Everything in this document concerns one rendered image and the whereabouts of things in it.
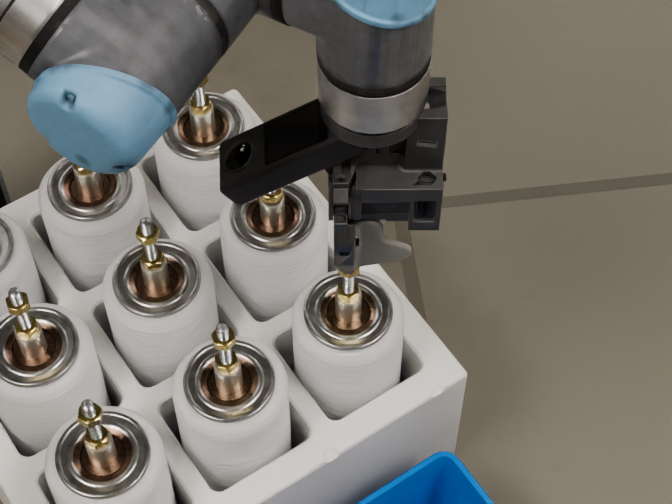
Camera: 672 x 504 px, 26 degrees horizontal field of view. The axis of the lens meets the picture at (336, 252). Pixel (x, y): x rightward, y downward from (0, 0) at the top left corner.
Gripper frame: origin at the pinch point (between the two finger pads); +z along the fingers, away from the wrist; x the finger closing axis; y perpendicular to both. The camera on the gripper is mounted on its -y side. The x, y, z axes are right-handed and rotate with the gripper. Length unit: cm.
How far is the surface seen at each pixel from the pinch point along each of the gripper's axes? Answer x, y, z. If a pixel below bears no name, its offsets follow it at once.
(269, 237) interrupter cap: 7.3, -6.0, 8.8
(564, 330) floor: 12.3, 23.5, 34.1
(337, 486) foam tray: -10.0, -0.2, 22.8
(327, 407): -4.5, -1.0, 18.1
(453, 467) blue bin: -8.1, 10.2, 23.0
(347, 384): -4.7, 0.7, 13.3
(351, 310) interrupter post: -1.1, 1.0, 7.0
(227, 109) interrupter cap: 21.5, -10.2, 8.9
